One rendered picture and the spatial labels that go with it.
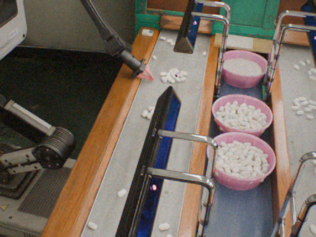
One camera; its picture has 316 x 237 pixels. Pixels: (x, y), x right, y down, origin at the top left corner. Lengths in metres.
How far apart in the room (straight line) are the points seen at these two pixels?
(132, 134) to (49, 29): 2.07
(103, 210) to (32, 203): 0.49
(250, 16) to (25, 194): 1.53
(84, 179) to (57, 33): 2.27
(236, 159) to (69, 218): 0.69
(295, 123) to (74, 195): 1.01
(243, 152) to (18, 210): 0.96
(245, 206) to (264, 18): 1.22
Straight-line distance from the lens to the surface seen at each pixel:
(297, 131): 1.85
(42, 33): 3.65
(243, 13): 2.43
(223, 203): 1.55
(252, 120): 1.84
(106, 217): 1.40
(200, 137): 1.11
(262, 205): 1.59
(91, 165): 1.54
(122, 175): 1.53
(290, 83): 2.17
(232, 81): 2.15
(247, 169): 1.61
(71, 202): 1.42
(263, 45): 2.41
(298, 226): 1.12
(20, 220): 1.79
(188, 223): 1.36
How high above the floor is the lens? 1.84
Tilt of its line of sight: 38 degrees down
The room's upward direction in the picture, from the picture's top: 3 degrees clockwise
